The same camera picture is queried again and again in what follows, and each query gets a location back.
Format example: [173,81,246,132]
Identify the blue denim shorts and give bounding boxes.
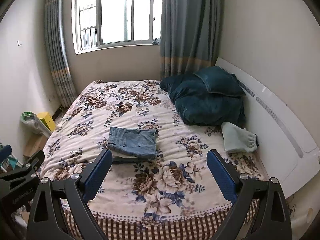
[107,127,158,157]

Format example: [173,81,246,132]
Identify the teal shelf rack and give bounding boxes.
[0,144,22,173]

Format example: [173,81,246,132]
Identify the green plastic bag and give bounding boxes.
[21,112,52,138]

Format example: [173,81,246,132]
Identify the yellow box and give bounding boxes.
[37,112,56,132]

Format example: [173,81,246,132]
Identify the white headboard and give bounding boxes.
[216,58,319,197]

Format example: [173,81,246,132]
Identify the light green folded cloth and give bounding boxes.
[221,122,258,154]

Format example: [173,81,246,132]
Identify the left striped curtain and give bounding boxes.
[44,0,77,107]

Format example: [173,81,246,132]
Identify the floral bed blanket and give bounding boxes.
[39,80,263,239]

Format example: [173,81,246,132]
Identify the folded dark garment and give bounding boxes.
[112,157,156,164]

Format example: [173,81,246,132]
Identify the folded white garment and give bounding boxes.
[109,149,153,161]

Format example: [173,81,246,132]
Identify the dark teal velvet quilt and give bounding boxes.
[159,74,246,127]

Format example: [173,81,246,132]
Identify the dark teal pillow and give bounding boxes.
[194,66,245,97]

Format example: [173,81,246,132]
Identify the right teal curtain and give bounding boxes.
[160,0,223,77]

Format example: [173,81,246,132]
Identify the window with white frame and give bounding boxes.
[72,0,162,54]

